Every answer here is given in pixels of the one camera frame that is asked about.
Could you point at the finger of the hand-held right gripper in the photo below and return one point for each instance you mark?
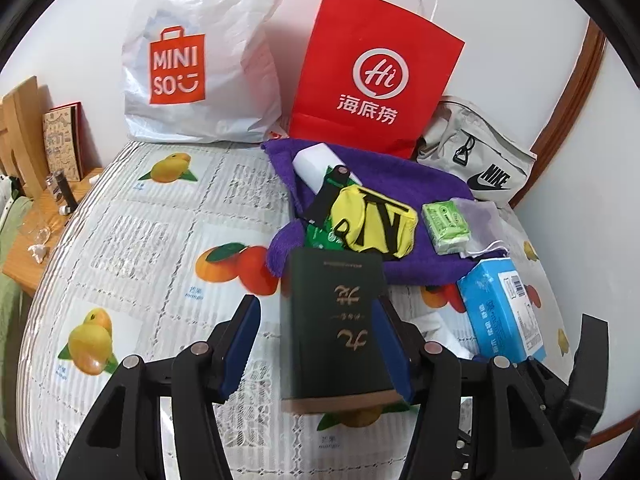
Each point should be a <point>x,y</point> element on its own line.
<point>592,360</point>

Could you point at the doodle cover book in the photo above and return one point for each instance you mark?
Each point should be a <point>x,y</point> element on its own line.
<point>62,140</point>

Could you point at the clear glass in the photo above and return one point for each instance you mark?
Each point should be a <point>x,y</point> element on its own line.
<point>40,234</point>

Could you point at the yellow black pouch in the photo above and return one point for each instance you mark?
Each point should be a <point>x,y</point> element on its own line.
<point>350,210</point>

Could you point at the grey waist bag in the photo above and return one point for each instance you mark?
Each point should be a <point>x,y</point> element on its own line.
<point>450,135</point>

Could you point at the wooden side table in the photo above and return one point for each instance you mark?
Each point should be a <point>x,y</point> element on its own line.
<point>30,265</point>

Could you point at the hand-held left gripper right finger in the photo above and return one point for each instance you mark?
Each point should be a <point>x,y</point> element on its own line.
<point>395,355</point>

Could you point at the white plastic shopping bag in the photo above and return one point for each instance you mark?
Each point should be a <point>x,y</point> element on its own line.
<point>225,85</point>

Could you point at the translucent mesh pouch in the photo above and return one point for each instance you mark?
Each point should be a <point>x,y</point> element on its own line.
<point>482,217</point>

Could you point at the blue tissue pack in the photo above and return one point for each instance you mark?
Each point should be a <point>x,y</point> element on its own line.
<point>500,310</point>

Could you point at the green cloth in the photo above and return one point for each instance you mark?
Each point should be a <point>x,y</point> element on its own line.
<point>10,250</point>

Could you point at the white sponge block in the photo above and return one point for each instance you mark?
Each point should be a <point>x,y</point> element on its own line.
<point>312,162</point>

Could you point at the small dark bottle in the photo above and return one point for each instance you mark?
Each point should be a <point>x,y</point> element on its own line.
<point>64,192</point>

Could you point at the white plastic wrapper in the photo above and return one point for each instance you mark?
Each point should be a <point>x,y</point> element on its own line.
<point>440,327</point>

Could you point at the wooden door frame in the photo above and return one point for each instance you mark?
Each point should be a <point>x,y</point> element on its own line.
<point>575,110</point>

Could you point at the green foil packet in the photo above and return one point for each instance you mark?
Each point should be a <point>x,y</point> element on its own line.
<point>317,237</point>

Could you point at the green tissue pack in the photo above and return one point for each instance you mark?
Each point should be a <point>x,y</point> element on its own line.
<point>445,225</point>

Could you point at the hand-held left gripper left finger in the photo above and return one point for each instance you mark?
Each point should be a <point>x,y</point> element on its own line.
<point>240,350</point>

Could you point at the purple towel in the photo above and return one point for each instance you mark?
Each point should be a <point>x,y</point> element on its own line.
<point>425,270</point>

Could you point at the red paper bag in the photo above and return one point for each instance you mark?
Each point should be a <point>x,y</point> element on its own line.
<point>340,60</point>

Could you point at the fruit print tablecloth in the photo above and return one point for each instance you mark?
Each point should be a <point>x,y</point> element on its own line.
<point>150,240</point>

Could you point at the dark green box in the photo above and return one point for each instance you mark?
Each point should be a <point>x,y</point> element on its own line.
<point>330,330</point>

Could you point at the black tube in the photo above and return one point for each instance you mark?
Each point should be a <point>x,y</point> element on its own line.
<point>327,192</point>

